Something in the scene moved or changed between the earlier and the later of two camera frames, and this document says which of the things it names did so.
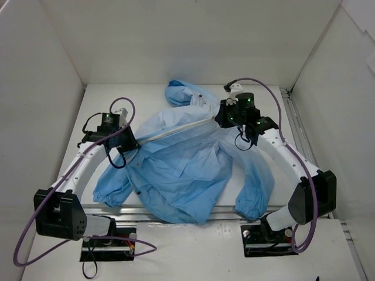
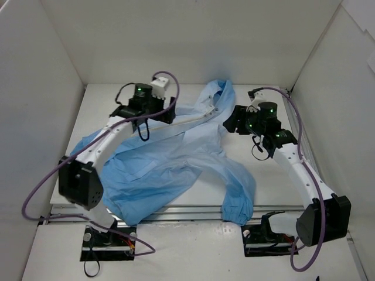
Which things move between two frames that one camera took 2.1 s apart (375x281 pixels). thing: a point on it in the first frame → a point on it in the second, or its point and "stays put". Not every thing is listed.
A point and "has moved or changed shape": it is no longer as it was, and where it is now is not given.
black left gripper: x=129 y=141 → x=167 y=110
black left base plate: x=111 y=250 stays put
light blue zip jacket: x=184 y=165 has moved or changed shape
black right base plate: x=261 y=240 stays put
